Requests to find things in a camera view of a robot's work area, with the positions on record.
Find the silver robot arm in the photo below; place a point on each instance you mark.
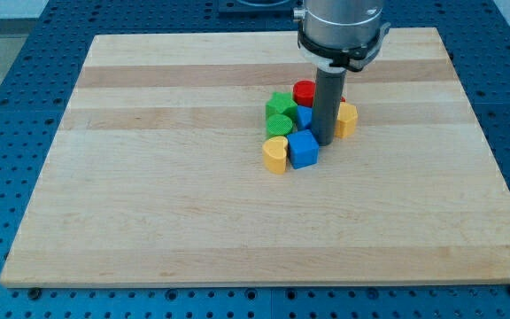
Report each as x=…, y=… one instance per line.
x=340, y=35

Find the yellow heart block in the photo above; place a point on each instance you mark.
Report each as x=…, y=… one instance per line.
x=274, y=151

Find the blue cube block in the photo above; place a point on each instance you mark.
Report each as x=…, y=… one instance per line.
x=303, y=149

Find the blue triangle block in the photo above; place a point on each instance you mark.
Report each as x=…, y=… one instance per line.
x=304, y=117

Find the green cylinder block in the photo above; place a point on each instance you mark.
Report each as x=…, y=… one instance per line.
x=278, y=125

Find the green star block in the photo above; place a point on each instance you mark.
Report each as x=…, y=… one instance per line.
x=281, y=103

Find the red cylinder block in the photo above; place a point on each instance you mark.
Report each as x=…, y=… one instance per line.
x=303, y=93

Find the yellow pentagon block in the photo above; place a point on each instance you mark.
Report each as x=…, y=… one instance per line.
x=346, y=121

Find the wooden board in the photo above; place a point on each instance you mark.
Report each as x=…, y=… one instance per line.
x=155, y=175

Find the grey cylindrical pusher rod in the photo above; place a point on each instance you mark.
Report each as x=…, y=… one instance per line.
x=327, y=97

